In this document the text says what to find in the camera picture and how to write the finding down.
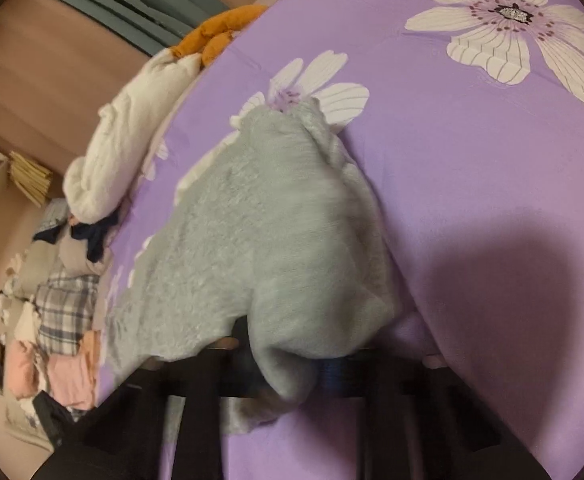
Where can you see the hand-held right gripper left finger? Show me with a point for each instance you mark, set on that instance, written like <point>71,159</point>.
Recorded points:
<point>197,370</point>

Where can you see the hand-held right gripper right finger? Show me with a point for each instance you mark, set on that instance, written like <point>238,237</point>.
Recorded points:
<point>339,377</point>

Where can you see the grey sweatshirt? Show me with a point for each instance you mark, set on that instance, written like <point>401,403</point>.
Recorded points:
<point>272,240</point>

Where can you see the pink folded clothes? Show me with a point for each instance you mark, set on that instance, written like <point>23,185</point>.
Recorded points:
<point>52,375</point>

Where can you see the orange folded cloth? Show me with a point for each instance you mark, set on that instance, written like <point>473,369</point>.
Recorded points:
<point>92,347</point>

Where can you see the taupe pillow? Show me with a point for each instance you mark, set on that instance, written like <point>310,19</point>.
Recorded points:
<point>84,255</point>

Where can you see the navy garment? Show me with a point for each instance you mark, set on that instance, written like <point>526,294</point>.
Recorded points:
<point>94,237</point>

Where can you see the beige pillow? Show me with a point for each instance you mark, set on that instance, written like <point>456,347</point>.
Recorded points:
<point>34,272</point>

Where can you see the blue plaid pillow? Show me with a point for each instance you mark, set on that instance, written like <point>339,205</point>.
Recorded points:
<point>52,220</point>

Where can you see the white plush goose toy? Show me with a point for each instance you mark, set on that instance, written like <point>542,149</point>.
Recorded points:
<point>122,130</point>

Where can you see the purple floral blanket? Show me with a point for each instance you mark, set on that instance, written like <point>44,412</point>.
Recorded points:
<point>472,160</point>

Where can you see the pink curtain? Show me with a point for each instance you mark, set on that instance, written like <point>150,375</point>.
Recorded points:
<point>47,85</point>

